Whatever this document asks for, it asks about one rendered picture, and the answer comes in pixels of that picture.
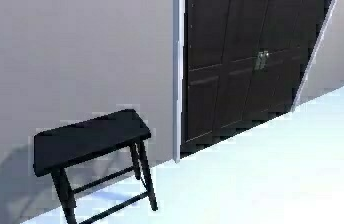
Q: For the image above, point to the dark brown room door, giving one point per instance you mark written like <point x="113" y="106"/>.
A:
<point x="233" y="66"/>

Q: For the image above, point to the black wooden stool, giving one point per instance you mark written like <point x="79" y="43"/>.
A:
<point x="90" y="140"/>

